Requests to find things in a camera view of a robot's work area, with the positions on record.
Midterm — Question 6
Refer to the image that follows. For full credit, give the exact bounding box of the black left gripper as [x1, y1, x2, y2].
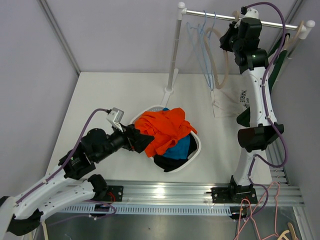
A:
[95, 121, 154, 163]

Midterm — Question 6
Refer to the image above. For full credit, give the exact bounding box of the orange t shirt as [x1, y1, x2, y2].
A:
[134, 107, 197, 160]

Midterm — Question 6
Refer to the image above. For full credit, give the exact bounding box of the black t shirt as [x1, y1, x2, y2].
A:
[153, 133, 198, 173]

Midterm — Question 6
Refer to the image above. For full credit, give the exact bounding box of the blue t shirt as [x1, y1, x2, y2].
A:
[159, 107, 196, 160]

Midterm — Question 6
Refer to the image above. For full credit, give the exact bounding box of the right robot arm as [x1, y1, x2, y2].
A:
[210, 6, 284, 204]

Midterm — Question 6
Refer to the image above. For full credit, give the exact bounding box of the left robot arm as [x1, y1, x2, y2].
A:
[0, 124, 155, 237]

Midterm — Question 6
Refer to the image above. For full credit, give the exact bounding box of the beige hanger at rack end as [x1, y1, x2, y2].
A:
[282, 20, 305, 50]

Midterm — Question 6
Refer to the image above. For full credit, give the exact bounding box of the white printed t shirt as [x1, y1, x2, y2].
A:
[211, 87, 250, 118]

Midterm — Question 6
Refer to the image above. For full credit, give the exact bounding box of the dark green t shirt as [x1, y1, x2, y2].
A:
[236, 33, 291, 127]

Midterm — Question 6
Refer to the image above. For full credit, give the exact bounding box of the cream hanger bottom left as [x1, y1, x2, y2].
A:
[41, 221, 49, 240]

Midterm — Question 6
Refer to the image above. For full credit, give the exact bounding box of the wooden hanger bottom right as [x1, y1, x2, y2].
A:
[277, 222, 299, 240]

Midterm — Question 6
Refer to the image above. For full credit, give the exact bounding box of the white perforated plastic basket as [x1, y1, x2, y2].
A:
[131, 105, 202, 173]

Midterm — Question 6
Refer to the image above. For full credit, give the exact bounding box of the white metal clothes rack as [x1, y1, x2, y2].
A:
[160, 1, 316, 106]

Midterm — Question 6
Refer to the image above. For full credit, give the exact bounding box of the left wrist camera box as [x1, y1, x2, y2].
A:
[106, 107, 124, 132]

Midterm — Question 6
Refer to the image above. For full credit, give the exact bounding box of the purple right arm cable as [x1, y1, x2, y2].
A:
[247, 1, 291, 203]

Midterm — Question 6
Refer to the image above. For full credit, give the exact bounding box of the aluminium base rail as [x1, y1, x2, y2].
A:
[42, 159, 306, 216]

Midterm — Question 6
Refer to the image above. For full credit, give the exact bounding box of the pink wire hanger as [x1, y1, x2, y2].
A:
[245, 181, 280, 240]

